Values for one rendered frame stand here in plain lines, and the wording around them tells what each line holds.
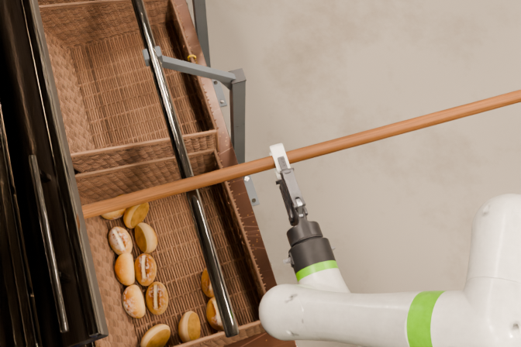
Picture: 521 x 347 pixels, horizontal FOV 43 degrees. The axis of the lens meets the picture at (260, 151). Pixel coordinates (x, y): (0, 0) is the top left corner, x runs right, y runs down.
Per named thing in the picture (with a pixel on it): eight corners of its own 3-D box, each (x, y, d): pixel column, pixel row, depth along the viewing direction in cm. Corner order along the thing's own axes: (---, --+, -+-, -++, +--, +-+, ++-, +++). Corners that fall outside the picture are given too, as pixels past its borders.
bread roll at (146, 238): (140, 258, 203) (156, 255, 207) (150, 248, 199) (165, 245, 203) (129, 229, 207) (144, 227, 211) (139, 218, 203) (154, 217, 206)
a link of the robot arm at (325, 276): (335, 338, 145) (373, 321, 138) (296, 345, 136) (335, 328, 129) (315, 276, 150) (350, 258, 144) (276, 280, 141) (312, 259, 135)
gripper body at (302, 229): (292, 242, 141) (279, 202, 145) (289, 253, 149) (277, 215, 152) (326, 232, 142) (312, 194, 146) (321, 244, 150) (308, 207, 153)
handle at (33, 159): (82, 333, 115) (74, 336, 115) (49, 163, 127) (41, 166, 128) (67, 330, 109) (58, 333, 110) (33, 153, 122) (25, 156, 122)
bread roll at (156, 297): (145, 284, 201) (143, 280, 196) (167, 281, 202) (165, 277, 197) (146, 317, 197) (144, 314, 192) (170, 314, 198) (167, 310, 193)
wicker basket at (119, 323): (115, 386, 190) (96, 376, 165) (71, 209, 212) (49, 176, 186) (276, 330, 198) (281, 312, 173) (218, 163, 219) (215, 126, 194)
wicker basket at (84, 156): (77, 195, 214) (54, 161, 188) (43, 52, 235) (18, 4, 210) (222, 152, 221) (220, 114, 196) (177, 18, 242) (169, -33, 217)
